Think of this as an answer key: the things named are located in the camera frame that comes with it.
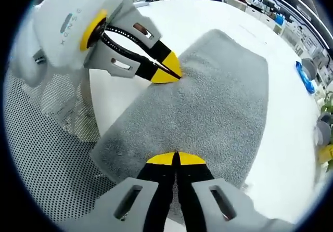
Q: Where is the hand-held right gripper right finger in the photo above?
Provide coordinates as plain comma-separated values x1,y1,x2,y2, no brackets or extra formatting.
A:
175,151,295,232

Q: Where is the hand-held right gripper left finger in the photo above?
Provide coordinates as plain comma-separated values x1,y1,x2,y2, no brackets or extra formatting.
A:
95,151,178,232

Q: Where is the grey towel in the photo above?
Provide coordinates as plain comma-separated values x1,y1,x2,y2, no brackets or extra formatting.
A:
91,29,271,218

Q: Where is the grey mesh chair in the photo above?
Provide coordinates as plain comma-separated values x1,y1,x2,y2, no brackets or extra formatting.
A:
3,70,118,225

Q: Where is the yellow bottle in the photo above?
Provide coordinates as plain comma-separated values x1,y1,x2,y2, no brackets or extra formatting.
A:
317,144,333,165

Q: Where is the small grey cloth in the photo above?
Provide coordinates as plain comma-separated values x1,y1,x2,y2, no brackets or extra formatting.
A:
315,113,332,146

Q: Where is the green potted plant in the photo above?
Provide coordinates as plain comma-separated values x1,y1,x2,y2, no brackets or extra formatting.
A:
319,91,333,129

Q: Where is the blue wipes packet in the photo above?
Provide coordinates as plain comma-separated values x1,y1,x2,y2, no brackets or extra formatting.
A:
295,61,316,95

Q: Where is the dark grey cloth bundle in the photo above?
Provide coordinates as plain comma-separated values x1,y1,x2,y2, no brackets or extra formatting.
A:
301,58,318,81

